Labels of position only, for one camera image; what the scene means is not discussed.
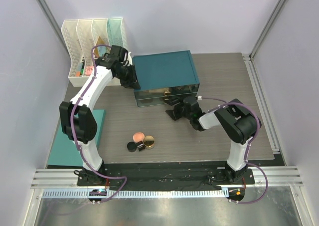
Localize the triangular gold teal card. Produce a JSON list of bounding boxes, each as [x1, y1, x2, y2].
[[93, 36, 110, 58]]

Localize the teal drawer cabinet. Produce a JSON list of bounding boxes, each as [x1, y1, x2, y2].
[[133, 50, 199, 91]]

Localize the white perforated file organizer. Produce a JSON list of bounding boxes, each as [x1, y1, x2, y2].
[[61, 17, 129, 87]]

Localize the gold round compact jar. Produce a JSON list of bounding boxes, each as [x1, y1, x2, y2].
[[143, 136, 155, 149]]

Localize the pink eraser block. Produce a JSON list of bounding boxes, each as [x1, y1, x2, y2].
[[84, 66, 94, 76]]

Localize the small black jar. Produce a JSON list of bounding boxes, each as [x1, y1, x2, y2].
[[136, 141, 146, 151]]

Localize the clear acrylic drawer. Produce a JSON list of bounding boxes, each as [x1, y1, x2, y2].
[[134, 84, 200, 99], [136, 93, 185, 108]]

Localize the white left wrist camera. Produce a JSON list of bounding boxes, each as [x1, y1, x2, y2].
[[123, 51, 133, 66]]

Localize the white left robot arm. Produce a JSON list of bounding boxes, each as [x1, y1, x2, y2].
[[59, 45, 141, 186]]

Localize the orange green markers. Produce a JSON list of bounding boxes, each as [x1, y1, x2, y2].
[[75, 59, 85, 77]]

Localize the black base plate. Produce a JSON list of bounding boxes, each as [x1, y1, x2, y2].
[[74, 162, 255, 186]]

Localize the black round lid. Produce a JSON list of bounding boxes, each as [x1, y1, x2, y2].
[[127, 141, 137, 152]]

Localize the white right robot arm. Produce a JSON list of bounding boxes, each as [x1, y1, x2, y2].
[[164, 96, 262, 184]]

